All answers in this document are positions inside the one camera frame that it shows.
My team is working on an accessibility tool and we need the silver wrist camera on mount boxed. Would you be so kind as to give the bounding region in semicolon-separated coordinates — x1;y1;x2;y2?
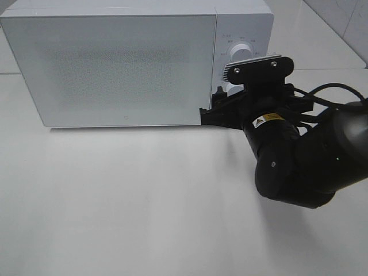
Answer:
222;55;294;86

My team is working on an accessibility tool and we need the white microwave knob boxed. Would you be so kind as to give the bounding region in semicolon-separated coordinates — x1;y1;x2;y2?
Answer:
225;83;244;96
229;43;254;62

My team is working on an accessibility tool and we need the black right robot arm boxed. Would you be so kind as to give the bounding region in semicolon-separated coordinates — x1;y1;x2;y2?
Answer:
200;83;367;208

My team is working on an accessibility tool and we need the black camera cable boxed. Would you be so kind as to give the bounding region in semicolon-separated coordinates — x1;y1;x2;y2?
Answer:
293;82;368;130

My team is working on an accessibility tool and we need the white microwave oven body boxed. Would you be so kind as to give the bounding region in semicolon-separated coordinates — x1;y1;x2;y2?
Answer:
1;1;274;109

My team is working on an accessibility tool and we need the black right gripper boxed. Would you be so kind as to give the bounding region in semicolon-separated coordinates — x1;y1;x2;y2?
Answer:
200;83;313;129

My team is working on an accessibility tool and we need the white microwave door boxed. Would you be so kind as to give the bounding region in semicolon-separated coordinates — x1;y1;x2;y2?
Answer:
1;16;216;128

